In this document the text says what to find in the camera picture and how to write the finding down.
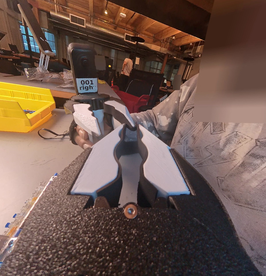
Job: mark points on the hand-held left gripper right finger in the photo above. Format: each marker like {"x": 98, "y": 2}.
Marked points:
{"x": 167, "y": 170}

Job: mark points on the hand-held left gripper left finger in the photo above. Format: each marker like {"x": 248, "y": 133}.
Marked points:
{"x": 96, "y": 170}

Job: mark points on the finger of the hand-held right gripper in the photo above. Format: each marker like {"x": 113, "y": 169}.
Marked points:
{"x": 120, "y": 112}
{"x": 87, "y": 118}

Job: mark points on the toy engine model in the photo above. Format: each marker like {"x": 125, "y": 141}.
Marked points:
{"x": 12, "y": 233}

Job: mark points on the person's right hand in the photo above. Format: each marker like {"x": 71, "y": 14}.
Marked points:
{"x": 83, "y": 138}

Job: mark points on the red chair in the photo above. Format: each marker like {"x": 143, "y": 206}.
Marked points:
{"x": 133, "y": 101}

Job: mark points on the pile of clear plastic bags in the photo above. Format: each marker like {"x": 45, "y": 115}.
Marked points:
{"x": 46, "y": 76}

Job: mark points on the black office chair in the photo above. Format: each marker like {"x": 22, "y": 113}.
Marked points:
{"x": 146, "y": 82}

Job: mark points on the dark board on white stand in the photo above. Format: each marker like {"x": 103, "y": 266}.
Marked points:
{"x": 34, "y": 30}

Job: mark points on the grey background table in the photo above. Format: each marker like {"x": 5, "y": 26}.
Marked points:
{"x": 12, "y": 78}

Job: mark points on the yellow plastic bin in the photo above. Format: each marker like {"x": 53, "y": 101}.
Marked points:
{"x": 12, "y": 116}

